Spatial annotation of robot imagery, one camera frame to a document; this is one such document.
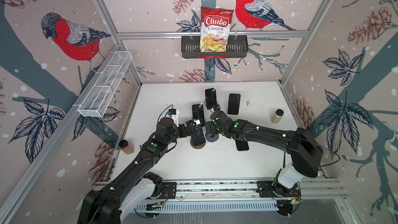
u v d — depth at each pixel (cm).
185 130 71
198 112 92
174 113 73
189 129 71
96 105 70
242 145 87
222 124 64
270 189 73
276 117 93
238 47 95
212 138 90
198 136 84
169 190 73
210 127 76
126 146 80
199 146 84
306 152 44
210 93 96
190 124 86
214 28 84
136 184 57
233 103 92
